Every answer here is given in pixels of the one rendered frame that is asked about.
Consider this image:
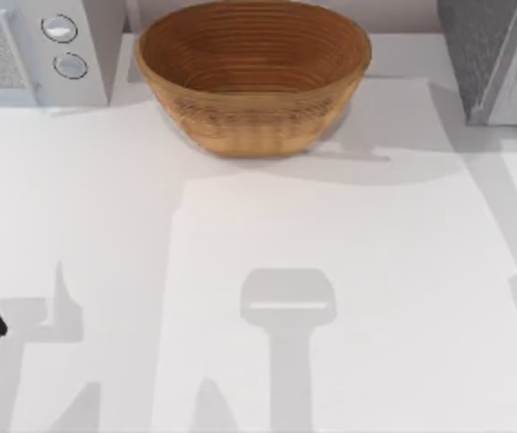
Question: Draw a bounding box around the pale microwave oven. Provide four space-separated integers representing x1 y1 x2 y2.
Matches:
0 0 128 108

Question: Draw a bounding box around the brown woven basket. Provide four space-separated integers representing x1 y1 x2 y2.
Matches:
134 0 373 159

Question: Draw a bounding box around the round microwave knob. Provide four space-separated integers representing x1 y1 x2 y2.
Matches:
40 14 79 44
51 51 89 80

